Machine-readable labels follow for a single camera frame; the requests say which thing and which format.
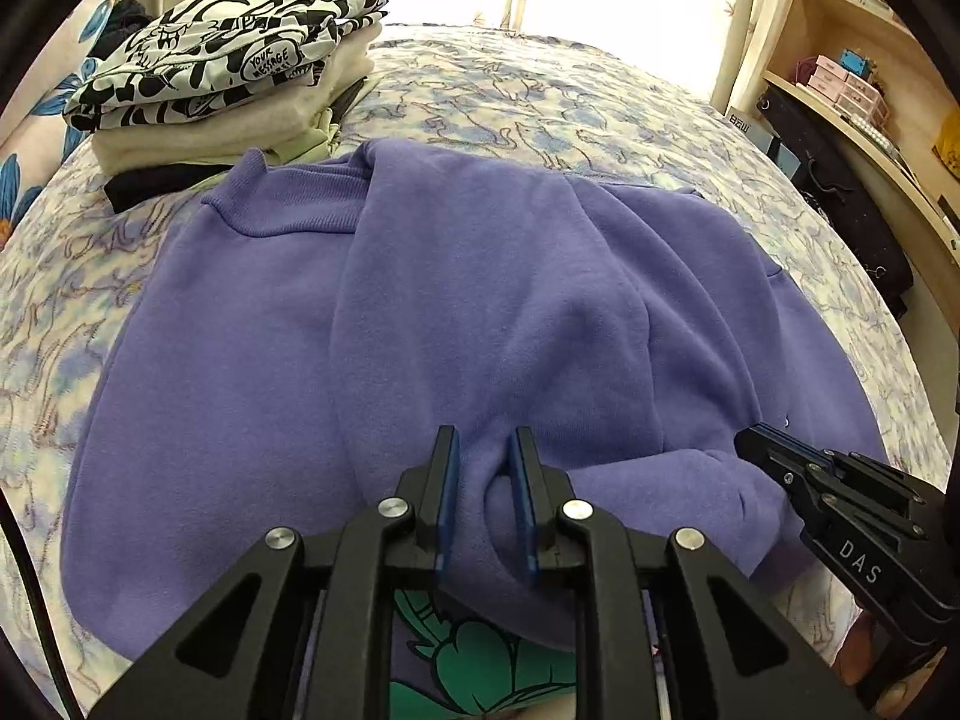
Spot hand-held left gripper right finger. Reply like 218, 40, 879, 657
506, 426, 875, 720

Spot light green folded garment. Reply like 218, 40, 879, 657
261, 106, 347, 164

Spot cream folded garment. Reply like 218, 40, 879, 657
96, 21, 377, 175

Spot black folded garment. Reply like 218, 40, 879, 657
103, 161, 242, 215

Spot purple printed sweatshirt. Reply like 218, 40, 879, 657
60, 141, 861, 651

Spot blue floral bed sheet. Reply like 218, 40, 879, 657
0, 22, 935, 720

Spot blue flower patterned pillow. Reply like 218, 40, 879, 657
0, 0, 125, 248

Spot pale patterned curtain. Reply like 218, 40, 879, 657
184, 0, 807, 117

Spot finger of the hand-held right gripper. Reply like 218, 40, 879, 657
733, 427, 845, 535
756, 424, 936, 520

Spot wooden shelf unit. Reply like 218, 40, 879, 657
720, 0, 960, 275

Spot person's purple green printed clothing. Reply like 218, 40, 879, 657
386, 591, 580, 720

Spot person's right hand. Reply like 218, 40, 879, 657
834, 604, 905, 695

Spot pink storage drawers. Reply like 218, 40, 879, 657
804, 52, 892, 130

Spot black bag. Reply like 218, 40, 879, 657
756, 86, 916, 317

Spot yellow box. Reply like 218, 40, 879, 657
932, 127, 960, 177

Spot black and white printed garment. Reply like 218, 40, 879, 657
64, 0, 392, 134

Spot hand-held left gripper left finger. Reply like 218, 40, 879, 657
90, 424, 462, 720

